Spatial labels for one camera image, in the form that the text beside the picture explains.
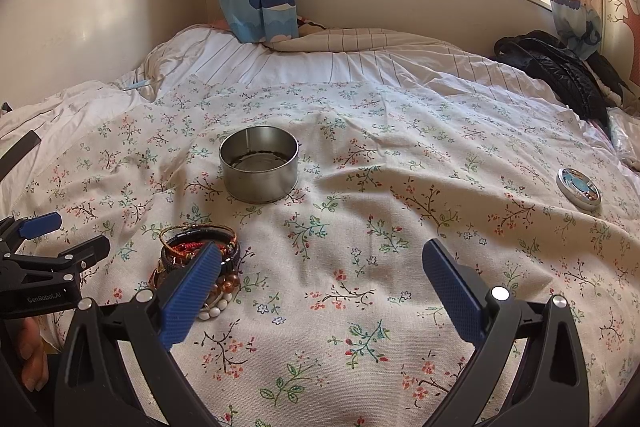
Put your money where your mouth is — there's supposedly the pile of bangles and bracelets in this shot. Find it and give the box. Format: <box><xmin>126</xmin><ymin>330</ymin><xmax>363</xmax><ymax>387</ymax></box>
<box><xmin>148</xmin><ymin>223</ymin><xmax>242</xmax><ymax>322</ymax></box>

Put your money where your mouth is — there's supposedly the round silver metal tin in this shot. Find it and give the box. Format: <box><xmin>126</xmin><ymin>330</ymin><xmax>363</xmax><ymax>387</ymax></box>
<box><xmin>219</xmin><ymin>124</ymin><xmax>299</xmax><ymax>205</ymax></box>

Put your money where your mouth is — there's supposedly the person's left hand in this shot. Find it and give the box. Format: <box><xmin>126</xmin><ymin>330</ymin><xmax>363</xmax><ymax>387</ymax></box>
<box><xmin>16</xmin><ymin>317</ymin><xmax>49</xmax><ymax>391</ymax></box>

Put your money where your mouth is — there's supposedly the white striped duvet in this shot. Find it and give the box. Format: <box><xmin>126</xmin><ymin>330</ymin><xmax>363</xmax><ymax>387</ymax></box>
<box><xmin>0</xmin><ymin>24</ymin><xmax>601</xmax><ymax>168</ymax></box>

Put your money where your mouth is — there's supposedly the round tin lid with picture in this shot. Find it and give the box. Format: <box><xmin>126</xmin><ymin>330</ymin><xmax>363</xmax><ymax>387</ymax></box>
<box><xmin>556</xmin><ymin>168</ymin><xmax>602</xmax><ymax>211</ymax></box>

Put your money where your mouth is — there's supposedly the blue face mask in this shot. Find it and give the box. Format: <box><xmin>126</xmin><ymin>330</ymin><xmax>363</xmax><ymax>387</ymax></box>
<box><xmin>122</xmin><ymin>79</ymin><xmax>150</xmax><ymax>91</ymax></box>

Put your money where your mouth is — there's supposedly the floral bed sheet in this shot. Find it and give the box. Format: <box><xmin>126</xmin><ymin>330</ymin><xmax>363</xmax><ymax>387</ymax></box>
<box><xmin>1</xmin><ymin>83</ymin><xmax>639</xmax><ymax>426</ymax></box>

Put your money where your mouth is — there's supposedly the black jacket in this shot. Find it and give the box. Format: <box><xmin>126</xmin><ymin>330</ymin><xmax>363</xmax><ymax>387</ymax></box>
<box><xmin>494</xmin><ymin>30</ymin><xmax>634</xmax><ymax>135</ymax></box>

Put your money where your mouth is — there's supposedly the striped beige pillow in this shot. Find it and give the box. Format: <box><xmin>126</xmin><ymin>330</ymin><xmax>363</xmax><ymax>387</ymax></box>
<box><xmin>264</xmin><ymin>26</ymin><xmax>452</xmax><ymax>54</ymax></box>

